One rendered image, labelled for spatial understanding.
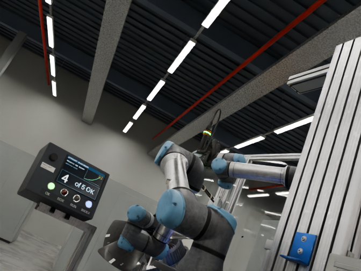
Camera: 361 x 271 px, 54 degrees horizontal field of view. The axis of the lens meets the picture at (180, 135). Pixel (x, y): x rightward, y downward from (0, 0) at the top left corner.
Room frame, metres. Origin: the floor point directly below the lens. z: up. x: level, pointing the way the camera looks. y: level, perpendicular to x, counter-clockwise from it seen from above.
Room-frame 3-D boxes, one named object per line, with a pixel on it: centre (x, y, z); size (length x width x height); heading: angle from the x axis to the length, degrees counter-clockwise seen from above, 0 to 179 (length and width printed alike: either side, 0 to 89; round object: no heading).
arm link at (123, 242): (1.63, 0.00, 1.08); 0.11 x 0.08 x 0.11; 106
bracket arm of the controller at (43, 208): (1.40, 0.26, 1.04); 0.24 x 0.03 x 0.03; 117
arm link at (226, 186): (1.77, -0.30, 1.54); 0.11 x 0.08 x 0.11; 149
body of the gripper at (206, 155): (1.91, -0.22, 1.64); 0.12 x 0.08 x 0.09; 37
